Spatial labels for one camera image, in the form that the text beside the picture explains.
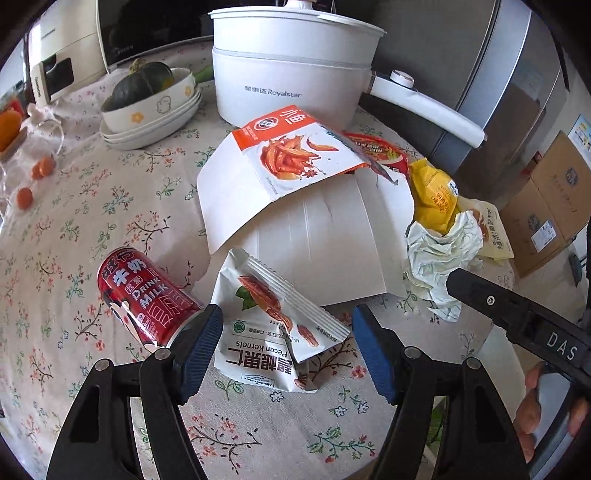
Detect crumpled white paper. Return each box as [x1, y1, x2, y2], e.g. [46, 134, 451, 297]
[403, 211, 484, 323]

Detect blue white leaflet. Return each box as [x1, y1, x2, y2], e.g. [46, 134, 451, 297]
[568, 114, 591, 166]

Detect white torn cardboard box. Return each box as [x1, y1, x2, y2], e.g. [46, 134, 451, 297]
[193, 136, 414, 305]

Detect white appliance box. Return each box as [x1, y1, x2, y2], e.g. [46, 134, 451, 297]
[28, 0, 106, 107]

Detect dark green pumpkin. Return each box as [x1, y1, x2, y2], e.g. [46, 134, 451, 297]
[101, 59, 174, 112]

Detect red milk drink can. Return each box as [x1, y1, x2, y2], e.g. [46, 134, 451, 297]
[96, 247, 202, 353]

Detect yellow snack wrapper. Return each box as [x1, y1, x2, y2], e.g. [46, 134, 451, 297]
[408, 158, 460, 235]

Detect black microwave oven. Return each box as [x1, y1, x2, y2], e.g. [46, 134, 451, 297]
[95, 0, 221, 72]

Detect red round snack lid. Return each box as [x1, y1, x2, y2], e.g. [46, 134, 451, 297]
[346, 132, 408, 176]

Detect white pecan kernels snack bag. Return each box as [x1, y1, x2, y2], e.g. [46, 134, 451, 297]
[211, 248, 351, 393]

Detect grey refrigerator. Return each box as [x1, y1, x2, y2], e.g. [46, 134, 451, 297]
[331, 1, 568, 201]

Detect person's right hand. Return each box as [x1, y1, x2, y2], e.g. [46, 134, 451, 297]
[513, 361, 590, 464]

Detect brown cardboard box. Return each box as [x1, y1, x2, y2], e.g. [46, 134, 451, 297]
[500, 132, 590, 278]

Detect pale yellow snack bag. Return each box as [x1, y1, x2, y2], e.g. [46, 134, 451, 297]
[458, 196, 514, 261]

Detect white flower print bowl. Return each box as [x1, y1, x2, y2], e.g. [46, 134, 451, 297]
[101, 68, 197, 134]

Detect stacked white plates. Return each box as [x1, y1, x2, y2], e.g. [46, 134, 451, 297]
[99, 88, 202, 151]

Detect white Royalstar electric pot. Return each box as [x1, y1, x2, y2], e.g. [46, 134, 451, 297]
[209, 1, 486, 148]

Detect floral tablecloth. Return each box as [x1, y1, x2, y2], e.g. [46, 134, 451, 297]
[0, 41, 516, 480]

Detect small orange fruit pair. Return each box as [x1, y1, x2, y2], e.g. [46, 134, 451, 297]
[31, 156, 56, 180]

